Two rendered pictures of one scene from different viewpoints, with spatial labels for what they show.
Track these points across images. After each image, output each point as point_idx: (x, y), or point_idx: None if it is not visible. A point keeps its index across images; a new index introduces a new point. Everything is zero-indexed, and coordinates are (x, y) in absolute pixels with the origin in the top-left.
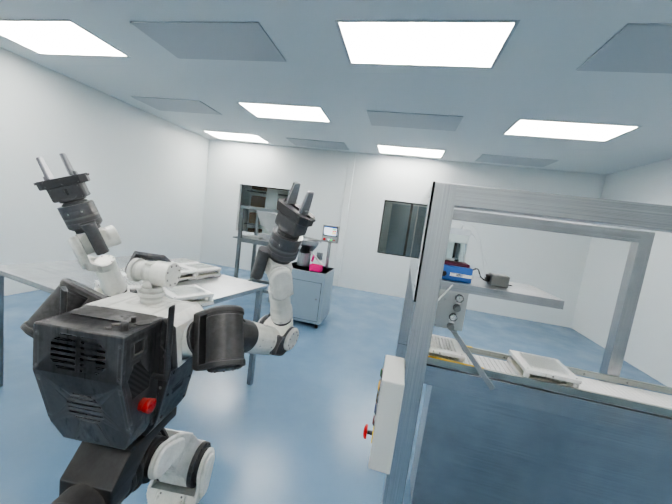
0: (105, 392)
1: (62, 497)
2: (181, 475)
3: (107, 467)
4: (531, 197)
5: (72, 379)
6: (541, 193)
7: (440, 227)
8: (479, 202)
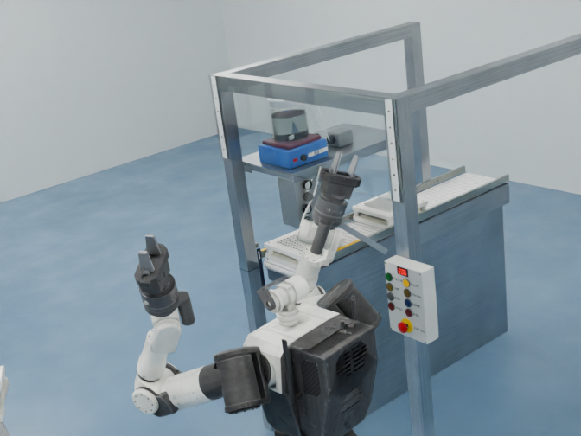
0: (367, 375)
1: None
2: None
3: None
4: (449, 86)
5: (350, 381)
6: (452, 81)
7: (406, 134)
8: (424, 103)
